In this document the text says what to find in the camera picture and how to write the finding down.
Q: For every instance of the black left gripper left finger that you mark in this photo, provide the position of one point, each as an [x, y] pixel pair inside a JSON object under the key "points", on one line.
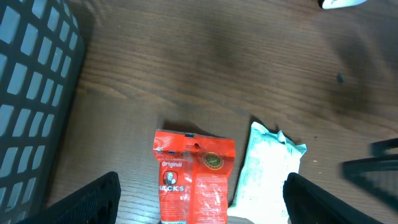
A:
{"points": [[96, 202]]}

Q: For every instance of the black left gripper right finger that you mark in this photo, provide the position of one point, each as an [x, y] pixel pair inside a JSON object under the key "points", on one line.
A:
{"points": [[309, 203]]}

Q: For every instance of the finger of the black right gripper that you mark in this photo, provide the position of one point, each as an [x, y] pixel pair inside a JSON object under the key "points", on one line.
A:
{"points": [[380, 148], [375, 175]]}

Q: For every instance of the pale green wipes packet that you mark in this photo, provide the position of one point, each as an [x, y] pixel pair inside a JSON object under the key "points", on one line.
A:
{"points": [[270, 158]]}

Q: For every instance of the red snack packet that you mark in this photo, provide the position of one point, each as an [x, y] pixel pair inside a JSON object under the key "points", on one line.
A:
{"points": [[193, 176]]}

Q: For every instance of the white barcode scanner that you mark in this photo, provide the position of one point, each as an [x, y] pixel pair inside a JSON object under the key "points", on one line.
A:
{"points": [[336, 4]]}

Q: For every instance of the grey plastic shopping basket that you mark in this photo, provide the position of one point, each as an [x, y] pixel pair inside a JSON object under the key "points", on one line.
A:
{"points": [[41, 54]]}

